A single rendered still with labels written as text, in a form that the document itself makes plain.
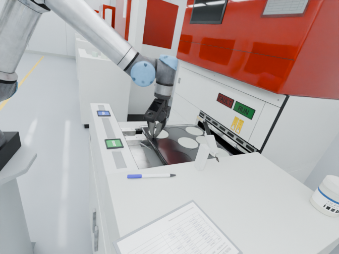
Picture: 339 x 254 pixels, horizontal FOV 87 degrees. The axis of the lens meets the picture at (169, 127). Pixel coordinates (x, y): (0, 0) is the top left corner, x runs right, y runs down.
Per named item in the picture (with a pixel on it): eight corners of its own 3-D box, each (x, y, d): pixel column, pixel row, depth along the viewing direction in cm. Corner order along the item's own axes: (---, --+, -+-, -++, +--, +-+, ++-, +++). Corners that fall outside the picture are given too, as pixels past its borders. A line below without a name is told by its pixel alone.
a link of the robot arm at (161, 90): (170, 87, 70) (151, 82, 71) (168, 98, 72) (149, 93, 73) (175, 84, 76) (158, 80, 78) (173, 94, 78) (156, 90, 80)
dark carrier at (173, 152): (196, 126, 108) (197, 125, 107) (238, 160, 81) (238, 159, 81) (143, 128, 91) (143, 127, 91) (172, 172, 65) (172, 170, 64)
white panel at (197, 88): (173, 110, 147) (183, 59, 130) (249, 177, 84) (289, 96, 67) (169, 110, 146) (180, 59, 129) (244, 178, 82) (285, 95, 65)
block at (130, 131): (133, 132, 88) (133, 127, 87) (135, 135, 86) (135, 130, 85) (117, 133, 85) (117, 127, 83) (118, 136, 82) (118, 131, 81)
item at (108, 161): (108, 126, 101) (109, 103, 95) (134, 203, 58) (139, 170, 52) (90, 127, 97) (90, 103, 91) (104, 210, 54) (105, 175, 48)
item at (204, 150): (206, 162, 62) (217, 128, 56) (213, 169, 59) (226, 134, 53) (191, 164, 59) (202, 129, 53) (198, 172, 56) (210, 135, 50)
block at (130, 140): (137, 140, 82) (138, 135, 81) (139, 144, 80) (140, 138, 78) (120, 141, 78) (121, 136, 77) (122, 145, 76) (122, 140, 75)
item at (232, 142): (195, 127, 117) (199, 114, 113) (246, 172, 82) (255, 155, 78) (193, 127, 116) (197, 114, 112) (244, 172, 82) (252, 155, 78)
